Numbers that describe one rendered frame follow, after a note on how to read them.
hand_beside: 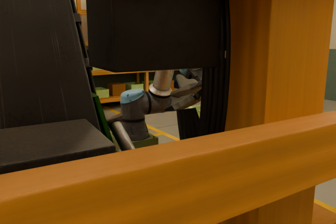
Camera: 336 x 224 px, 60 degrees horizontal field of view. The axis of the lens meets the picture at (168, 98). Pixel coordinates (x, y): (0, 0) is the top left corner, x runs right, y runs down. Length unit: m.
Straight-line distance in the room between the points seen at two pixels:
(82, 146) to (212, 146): 0.20
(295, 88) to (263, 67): 0.07
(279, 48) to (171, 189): 0.25
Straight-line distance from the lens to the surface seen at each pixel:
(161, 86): 1.39
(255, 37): 0.44
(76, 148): 0.44
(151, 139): 1.42
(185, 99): 0.80
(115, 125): 0.69
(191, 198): 0.32
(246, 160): 0.36
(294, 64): 0.47
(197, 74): 0.80
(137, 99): 1.37
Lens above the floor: 1.39
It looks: 11 degrees down
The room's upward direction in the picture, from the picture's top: straight up
